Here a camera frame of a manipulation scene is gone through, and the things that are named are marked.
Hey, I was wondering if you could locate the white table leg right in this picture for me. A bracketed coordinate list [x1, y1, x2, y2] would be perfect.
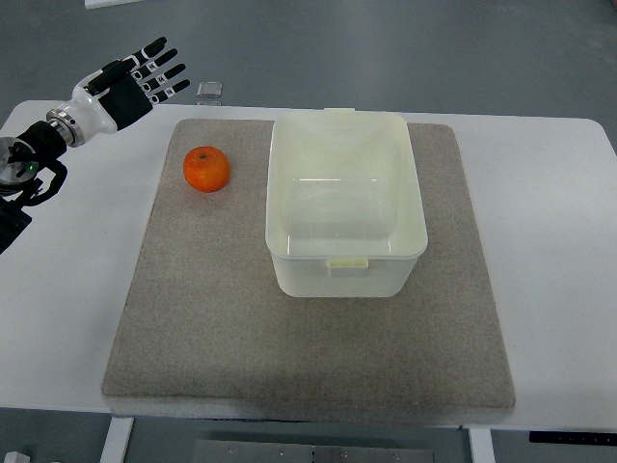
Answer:
[469, 428, 496, 463]

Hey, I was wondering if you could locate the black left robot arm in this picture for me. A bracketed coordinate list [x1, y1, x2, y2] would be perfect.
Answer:
[1, 121, 72, 251]

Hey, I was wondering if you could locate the black table control panel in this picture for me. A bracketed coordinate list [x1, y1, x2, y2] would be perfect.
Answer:
[528, 430, 617, 447]

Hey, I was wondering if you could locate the white table leg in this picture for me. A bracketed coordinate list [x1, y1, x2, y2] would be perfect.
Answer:
[99, 417, 134, 463]
[469, 428, 496, 463]

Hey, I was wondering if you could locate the orange fruit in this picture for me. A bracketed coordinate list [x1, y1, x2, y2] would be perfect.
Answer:
[182, 146, 230, 193]

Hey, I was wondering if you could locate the white table leg left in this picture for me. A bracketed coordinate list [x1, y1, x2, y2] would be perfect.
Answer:
[99, 417, 134, 463]

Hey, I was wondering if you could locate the white plastic box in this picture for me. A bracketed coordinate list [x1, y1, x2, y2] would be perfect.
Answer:
[265, 109, 428, 297]

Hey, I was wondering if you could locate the small white floor object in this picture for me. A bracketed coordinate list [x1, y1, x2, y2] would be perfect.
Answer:
[3, 451, 30, 463]

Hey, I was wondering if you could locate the small clear floor plate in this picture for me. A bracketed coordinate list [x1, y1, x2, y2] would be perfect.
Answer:
[197, 81, 223, 99]

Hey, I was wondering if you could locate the grey felt mat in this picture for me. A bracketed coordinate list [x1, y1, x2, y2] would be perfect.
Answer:
[101, 112, 516, 423]

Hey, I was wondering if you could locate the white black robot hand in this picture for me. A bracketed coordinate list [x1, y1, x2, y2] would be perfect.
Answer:
[46, 37, 190, 148]

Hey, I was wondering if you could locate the white object top edge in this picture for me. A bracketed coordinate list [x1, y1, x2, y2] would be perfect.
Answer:
[84, 0, 140, 10]

